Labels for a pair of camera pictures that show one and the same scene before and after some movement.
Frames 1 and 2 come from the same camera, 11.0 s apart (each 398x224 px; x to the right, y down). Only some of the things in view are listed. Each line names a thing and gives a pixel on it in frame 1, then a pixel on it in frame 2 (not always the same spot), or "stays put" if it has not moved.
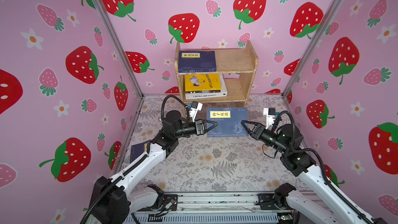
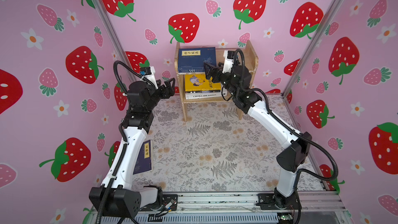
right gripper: x=256 y=133 → x=210 y=74
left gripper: x=197 y=127 → x=160 y=92
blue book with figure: x=228 y=121 → x=191 y=60
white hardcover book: x=223 y=92 stays put
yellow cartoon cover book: x=202 y=82 stays put
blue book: x=183 y=69 stays put
